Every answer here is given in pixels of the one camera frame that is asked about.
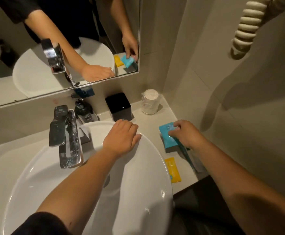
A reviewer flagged person's right hand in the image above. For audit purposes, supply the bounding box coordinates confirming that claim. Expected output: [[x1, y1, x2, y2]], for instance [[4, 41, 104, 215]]
[[168, 119, 208, 150]]

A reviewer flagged person's left hand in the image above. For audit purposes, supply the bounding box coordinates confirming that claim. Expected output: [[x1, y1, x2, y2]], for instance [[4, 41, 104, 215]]
[[103, 119, 142, 159]]

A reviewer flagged person's left forearm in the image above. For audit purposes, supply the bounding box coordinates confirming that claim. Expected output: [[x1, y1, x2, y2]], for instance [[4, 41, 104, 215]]
[[36, 149, 123, 235]]

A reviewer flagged person's right forearm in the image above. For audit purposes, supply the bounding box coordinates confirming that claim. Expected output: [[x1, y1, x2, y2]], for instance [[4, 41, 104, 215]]
[[193, 141, 285, 235]]

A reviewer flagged long blue toothbrush packet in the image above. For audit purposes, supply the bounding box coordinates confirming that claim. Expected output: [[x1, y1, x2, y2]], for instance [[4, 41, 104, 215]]
[[178, 141, 208, 174]]

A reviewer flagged yellow packet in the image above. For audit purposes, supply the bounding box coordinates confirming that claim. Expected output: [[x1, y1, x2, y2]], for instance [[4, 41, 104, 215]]
[[164, 157, 182, 183]]

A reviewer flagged black square box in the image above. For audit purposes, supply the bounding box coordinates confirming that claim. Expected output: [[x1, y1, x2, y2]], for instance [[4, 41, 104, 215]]
[[105, 92, 133, 122]]

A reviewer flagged wrapped white paper cup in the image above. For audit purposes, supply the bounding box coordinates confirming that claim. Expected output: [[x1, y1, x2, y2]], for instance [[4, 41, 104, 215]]
[[141, 89, 161, 115]]

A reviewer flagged white oval wash basin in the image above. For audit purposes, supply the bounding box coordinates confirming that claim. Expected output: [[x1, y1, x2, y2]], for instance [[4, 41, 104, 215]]
[[2, 121, 174, 235]]

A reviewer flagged black pump soap dispenser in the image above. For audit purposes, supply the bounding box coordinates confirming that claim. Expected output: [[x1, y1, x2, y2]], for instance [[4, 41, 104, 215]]
[[71, 93, 99, 125]]

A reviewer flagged chrome faucet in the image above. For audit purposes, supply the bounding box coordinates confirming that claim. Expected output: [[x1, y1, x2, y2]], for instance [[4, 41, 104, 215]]
[[49, 105, 92, 169]]

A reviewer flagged black shirt sleeve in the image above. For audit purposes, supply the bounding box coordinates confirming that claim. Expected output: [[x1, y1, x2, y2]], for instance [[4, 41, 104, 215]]
[[10, 211, 71, 235]]

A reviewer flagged wall mirror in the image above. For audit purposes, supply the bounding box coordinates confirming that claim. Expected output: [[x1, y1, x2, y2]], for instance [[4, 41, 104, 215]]
[[0, 0, 141, 110]]

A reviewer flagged white coiled cord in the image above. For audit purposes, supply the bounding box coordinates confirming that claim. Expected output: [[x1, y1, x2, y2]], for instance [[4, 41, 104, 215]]
[[231, 0, 271, 59]]

